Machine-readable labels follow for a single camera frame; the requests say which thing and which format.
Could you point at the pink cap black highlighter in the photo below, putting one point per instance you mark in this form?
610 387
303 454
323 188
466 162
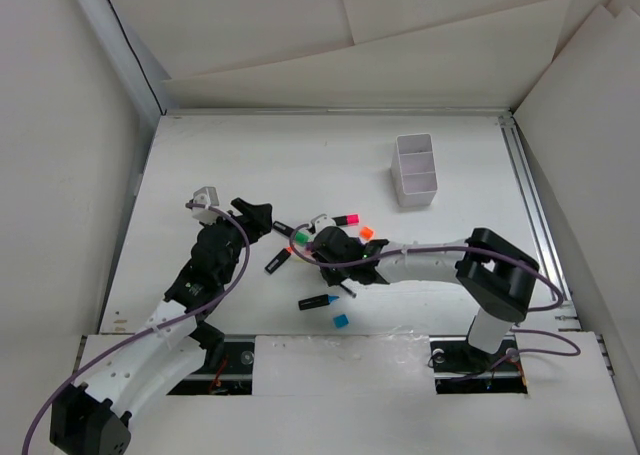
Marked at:
346 220

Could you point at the aluminium rail right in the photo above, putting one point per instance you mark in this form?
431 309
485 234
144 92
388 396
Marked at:
566 316

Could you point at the orange tip black highlighter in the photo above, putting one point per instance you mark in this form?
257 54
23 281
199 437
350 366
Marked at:
279 259

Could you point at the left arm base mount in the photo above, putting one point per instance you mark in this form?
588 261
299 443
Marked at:
227 369

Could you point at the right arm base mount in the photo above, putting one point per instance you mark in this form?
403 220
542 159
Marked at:
461 369

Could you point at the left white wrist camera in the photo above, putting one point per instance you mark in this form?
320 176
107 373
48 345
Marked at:
200 204

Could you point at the orange highlighter cap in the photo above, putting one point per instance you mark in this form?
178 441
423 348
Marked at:
366 233

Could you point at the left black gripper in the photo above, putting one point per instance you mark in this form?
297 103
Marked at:
257 222

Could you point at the blue tip black highlighter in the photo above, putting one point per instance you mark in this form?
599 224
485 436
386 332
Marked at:
316 302

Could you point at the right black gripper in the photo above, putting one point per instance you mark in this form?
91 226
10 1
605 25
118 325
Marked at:
332 278

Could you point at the blue highlighter cap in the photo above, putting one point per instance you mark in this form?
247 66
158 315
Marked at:
340 321

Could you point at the white compartment pen holder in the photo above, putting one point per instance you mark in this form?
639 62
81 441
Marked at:
413 170

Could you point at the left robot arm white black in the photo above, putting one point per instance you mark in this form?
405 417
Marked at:
98 415

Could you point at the green cap black highlighter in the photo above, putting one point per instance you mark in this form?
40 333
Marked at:
299 237

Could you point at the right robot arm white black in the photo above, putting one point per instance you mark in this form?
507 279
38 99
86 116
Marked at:
498 276

